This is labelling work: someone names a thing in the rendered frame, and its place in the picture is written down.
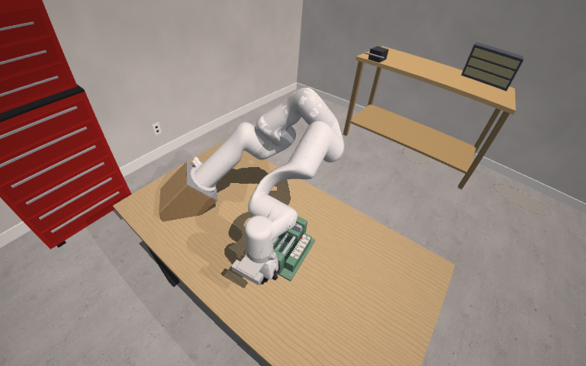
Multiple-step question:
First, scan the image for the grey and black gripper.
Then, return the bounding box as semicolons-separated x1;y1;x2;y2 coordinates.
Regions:
259;257;279;284

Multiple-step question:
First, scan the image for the green slide mechanism with black handwheel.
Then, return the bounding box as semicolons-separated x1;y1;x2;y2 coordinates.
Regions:
273;216;315;281

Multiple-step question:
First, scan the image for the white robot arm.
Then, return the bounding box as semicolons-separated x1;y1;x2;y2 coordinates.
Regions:
190;88;344;285

